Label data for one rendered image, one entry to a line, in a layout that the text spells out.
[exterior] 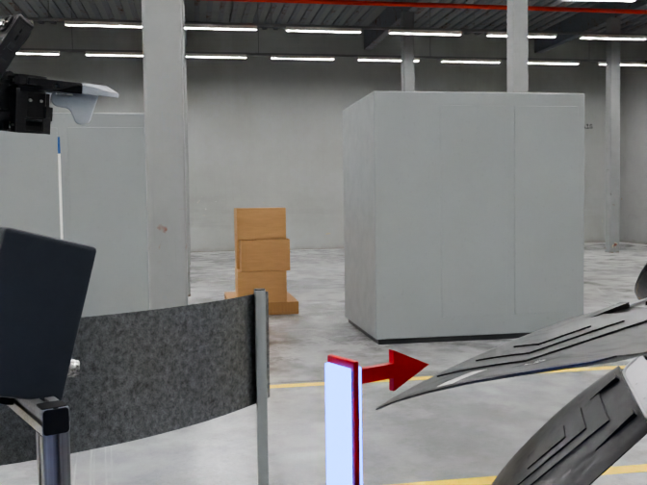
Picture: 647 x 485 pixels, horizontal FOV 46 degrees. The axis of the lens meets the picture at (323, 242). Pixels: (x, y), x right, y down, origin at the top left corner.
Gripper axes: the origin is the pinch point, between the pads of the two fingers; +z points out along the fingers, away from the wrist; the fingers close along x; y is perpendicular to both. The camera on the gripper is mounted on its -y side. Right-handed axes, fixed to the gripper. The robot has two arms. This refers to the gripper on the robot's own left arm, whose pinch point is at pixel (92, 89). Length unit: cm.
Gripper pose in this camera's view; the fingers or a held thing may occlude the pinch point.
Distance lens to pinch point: 124.2
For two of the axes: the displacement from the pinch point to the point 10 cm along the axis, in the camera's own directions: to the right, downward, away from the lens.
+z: 6.7, -0.5, 7.4
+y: -0.9, 9.9, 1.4
